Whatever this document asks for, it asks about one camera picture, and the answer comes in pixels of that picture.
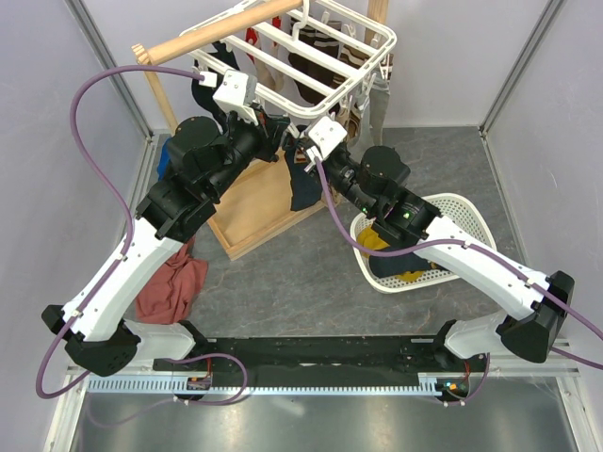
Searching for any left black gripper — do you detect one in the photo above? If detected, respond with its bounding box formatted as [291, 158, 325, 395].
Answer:
[207, 103, 291, 200]

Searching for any navy patterned sock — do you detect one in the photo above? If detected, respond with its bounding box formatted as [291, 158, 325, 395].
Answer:
[285, 149, 322, 212]

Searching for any white plastic clip hanger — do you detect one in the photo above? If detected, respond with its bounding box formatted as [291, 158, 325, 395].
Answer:
[179, 0, 398, 137]

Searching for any white plastic laundry basket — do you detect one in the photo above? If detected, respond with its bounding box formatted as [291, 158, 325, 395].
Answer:
[349, 191, 498, 294]

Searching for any beige brown argyle sock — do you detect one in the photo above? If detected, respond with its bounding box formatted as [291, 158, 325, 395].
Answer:
[329, 102, 363, 148]

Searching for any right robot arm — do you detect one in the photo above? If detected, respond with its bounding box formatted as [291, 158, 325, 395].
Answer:
[284, 137, 575, 371]

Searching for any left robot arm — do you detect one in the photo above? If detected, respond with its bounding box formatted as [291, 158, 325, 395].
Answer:
[41, 110, 291, 377]

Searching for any wooden hanger stand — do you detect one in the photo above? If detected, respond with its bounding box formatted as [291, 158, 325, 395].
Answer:
[132, 1, 388, 260]

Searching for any black hanging sock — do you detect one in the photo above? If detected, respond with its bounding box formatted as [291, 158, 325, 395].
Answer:
[191, 41, 239, 129]

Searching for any brown striped hanging sock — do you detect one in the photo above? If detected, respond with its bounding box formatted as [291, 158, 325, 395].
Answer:
[288, 18, 397, 115]

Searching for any red white hanging sock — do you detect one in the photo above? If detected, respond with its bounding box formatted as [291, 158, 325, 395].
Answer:
[245, 16, 282, 57]

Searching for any grey striped hanging sock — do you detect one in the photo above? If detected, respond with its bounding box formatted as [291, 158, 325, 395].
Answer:
[361, 76, 390, 149]

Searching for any blue cloth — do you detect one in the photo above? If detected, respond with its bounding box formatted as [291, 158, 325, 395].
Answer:
[156, 138, 171, 180]

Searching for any red-brown cloth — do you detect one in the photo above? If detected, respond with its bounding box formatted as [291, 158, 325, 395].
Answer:
[135, 238, 208, 325]

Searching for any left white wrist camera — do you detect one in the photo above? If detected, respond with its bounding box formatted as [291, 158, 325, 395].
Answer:
[199, 70, 258, 125]

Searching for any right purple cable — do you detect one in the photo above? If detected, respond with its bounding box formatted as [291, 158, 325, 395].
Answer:
[315, 159, 603, 369]

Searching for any purple cable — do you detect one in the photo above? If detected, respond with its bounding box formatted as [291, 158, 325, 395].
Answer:
[315, 159, 603, 369]
[36, 64, 206, 399]

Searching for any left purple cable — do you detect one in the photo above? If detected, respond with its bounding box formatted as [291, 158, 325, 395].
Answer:
[36, 64, 206, 399]

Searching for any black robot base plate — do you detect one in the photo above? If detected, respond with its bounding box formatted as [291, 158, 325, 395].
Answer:
[153, 333, 491, 387]

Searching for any grey slotted cable duct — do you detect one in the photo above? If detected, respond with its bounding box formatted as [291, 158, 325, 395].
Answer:
[87, 375, 442, 396]

